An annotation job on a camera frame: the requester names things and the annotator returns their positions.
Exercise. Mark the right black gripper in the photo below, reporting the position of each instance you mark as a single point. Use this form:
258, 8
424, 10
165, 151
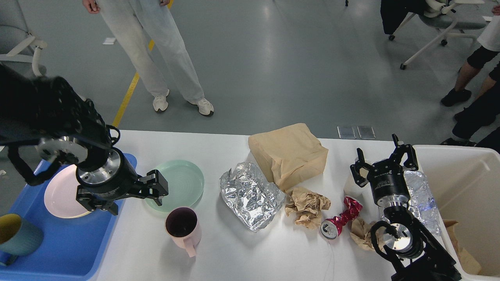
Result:
387, 179

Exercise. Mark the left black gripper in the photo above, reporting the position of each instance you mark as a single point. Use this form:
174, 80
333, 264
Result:
115, 180

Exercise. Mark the mint green plate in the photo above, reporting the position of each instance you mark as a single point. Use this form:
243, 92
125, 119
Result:
185, 185

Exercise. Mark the pink mug dark inside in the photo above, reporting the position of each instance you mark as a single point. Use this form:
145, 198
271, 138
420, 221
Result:
184, 228

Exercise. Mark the teal mug yellow inside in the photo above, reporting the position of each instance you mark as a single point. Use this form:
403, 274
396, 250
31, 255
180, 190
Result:
18, 237

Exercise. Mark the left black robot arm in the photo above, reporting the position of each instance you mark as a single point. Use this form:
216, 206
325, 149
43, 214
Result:
45, 124

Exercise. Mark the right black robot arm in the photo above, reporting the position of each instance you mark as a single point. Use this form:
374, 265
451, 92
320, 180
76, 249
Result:
401, 238

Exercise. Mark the white paper cup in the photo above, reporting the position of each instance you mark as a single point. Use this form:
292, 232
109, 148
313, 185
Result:
353, 190

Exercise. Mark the crushed clear plastic bottle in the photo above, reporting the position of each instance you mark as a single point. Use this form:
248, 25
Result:
421, 201

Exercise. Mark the small crumpled brown paper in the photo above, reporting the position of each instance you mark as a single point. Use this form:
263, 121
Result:
360, 233

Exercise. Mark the crushed red can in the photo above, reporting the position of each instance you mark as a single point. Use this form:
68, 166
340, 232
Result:
331, 228

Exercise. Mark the white waste bin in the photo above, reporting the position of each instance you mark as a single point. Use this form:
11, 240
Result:
466, 187

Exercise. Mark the crumpled brown paper ball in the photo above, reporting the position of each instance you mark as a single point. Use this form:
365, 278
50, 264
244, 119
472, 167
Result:
307, 206

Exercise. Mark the crumpled aluminium foil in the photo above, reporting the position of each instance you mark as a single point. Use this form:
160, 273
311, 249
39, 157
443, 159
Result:
252, 198

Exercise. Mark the pink plate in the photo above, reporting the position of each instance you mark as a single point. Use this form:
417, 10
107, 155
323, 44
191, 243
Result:
60, 195

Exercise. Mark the brown paper bag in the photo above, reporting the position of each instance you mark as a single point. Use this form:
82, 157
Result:
288, 156

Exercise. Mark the seated person in black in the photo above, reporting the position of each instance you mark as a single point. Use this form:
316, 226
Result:
485, 108

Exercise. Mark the brown paper in bin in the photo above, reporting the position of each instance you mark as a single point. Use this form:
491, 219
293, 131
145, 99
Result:
468, 263

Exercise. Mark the black jacket on chair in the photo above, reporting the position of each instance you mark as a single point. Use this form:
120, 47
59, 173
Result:
393, 12

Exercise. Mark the grey office chair right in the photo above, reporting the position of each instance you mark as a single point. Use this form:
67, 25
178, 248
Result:
442, 16

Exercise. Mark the grey office chair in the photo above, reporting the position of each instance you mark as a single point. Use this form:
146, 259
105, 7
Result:
19, 46
442, 16

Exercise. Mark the grey office chair left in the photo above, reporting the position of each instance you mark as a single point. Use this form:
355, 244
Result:
19, 46

